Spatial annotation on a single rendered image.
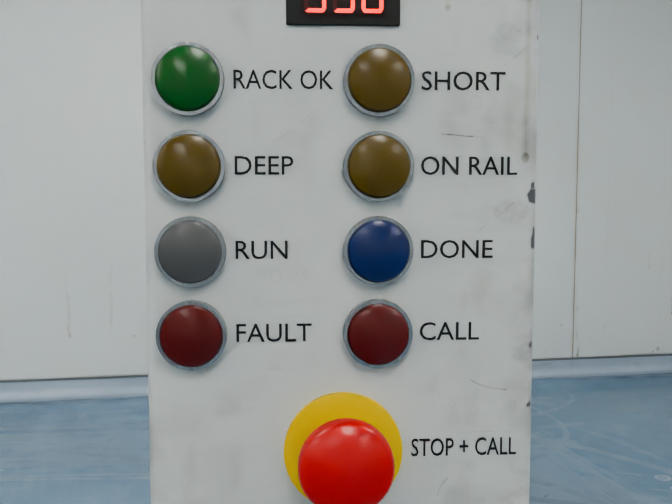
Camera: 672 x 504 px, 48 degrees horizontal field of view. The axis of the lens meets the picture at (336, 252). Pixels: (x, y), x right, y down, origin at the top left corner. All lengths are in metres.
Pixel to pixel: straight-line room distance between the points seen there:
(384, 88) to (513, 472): 0.18
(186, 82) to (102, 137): 3.75
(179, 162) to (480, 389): 0.16
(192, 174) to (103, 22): 3.84
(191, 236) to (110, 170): 3.74
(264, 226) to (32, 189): 3.81
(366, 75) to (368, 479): 0.17
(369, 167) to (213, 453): 0.14
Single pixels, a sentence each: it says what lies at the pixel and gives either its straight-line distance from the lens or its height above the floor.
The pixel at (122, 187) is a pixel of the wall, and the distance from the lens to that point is 4.05.
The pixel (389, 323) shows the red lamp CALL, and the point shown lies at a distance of 0.32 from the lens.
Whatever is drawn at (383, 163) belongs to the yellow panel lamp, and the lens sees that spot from 0.32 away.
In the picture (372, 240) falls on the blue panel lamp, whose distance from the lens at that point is 0.32.
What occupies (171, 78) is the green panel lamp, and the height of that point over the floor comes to 1.11.
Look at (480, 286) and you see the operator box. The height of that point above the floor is 1.02.
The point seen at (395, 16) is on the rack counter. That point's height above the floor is 1.13.
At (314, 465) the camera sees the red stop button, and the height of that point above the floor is 0.95.
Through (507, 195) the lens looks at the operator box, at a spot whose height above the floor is 1.06.
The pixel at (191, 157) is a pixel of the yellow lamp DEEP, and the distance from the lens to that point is 0.32.
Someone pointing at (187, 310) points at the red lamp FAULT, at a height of 1.01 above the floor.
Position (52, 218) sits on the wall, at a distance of 4.10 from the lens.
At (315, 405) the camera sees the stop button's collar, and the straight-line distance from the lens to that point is 0.33.
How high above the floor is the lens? 1.06
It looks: 5 degrees down
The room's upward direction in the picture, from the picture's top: straight up
